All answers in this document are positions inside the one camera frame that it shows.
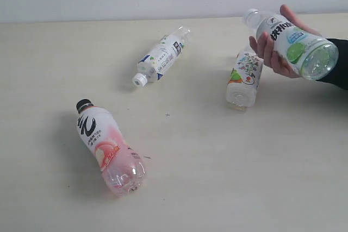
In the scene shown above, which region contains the person's open hand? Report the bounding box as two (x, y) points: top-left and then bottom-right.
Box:
(243, 5), (338, 80)

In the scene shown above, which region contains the lime label clear bottle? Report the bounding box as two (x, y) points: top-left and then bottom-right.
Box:
(243, 9), (339, 80)

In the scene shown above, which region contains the floral label clear bottle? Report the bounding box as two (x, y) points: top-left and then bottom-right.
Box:
(225, 45), (264, 110)

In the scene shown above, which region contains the pink peach soda bottle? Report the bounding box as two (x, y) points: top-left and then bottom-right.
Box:
(76, 99), (146, 196)

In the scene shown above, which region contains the white blue label water bottle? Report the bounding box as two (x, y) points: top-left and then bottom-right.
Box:
(132, 27), (191, 87)

